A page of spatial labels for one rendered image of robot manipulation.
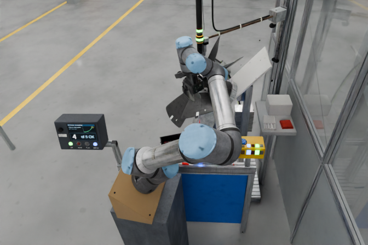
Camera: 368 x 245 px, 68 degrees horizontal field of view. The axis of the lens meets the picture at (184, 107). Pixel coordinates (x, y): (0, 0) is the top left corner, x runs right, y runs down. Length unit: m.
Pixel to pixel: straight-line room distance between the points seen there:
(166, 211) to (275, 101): 1.15
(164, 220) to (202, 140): 0.68
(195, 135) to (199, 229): 1.71
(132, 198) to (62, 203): 1.64
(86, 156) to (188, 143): 2.42
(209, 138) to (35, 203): 2.42
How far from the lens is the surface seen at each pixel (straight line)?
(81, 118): 1.70
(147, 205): 1.43
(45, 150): 3.53
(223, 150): 0.92
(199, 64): 1.12
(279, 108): 2.14
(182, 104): 1.96
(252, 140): 1.67
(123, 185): 1.39
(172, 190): 1.54
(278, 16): 1.99
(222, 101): 1.09
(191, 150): 0.88
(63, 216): 2.88
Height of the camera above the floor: 2.27
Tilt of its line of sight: 40 degrees down
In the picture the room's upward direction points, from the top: 4 degrees counter-clockwise
